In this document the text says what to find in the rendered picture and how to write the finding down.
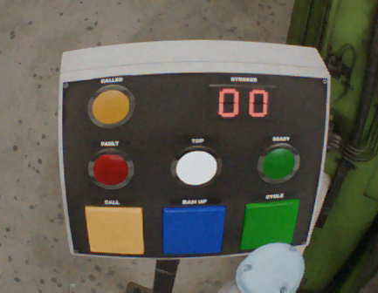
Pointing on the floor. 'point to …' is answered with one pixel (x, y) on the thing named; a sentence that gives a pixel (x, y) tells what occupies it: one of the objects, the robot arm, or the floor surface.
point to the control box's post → (164, 283)
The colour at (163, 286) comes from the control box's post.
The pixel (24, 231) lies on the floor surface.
